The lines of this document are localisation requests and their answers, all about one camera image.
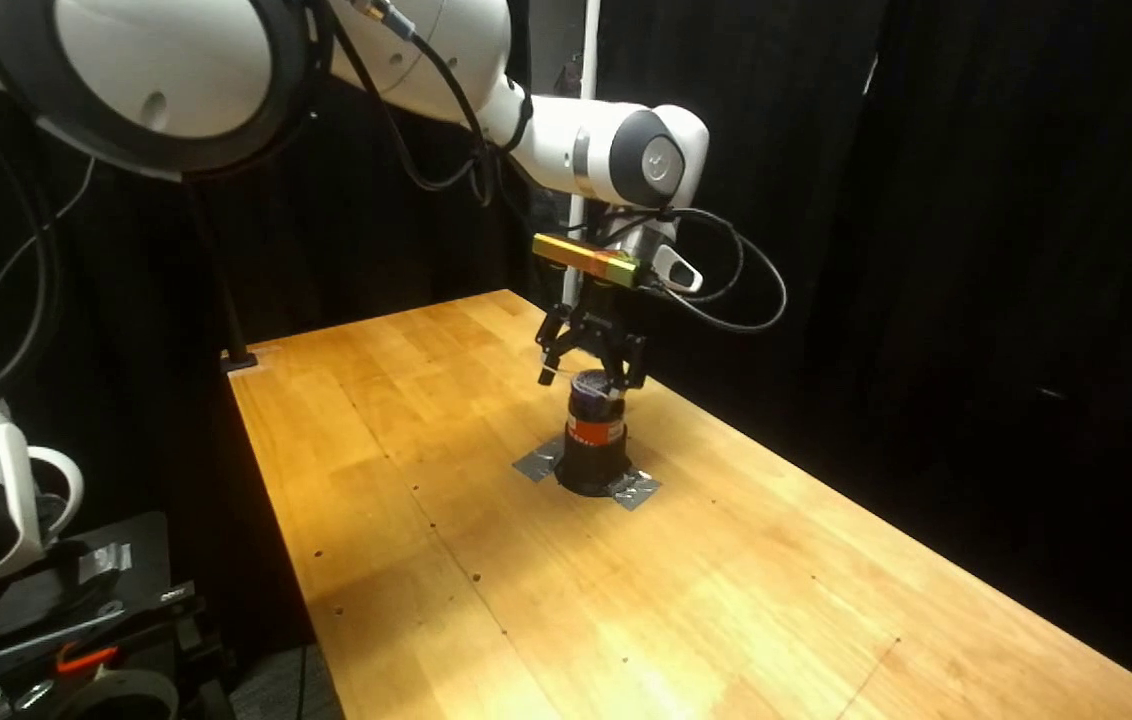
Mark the orange rubber band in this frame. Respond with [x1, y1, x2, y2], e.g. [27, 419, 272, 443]
[566, 417, 629, 452]

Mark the black curtain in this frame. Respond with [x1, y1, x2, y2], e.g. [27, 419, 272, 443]
[0, 0, 1132, 671]

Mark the thin black camera cable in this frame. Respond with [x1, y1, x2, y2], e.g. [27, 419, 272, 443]
[616, 195, 795, 339]

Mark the iridescent wrist camera bar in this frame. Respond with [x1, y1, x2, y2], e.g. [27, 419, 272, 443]
[529, 227, 708, 295]

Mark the black stand pole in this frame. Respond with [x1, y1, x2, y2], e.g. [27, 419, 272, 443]
[181, 174, 261, 370]

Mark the grey tape piece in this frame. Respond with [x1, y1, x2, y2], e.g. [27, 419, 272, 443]
[513, 435, 573, 487]

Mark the black and orange cylinder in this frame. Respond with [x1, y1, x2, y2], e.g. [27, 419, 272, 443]
[554, 370, 636, 499]

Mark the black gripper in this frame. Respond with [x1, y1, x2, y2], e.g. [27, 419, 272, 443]
[536, 275, 655, 400]

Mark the orange handled tool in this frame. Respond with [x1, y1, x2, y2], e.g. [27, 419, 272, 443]
[53, 640, 125, 679]

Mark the grey square base plate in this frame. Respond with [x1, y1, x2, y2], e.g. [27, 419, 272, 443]
[605, 468, 663, 512]

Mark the white vertical pole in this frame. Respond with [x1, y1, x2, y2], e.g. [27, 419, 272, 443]
[555, 0, 605, 331]

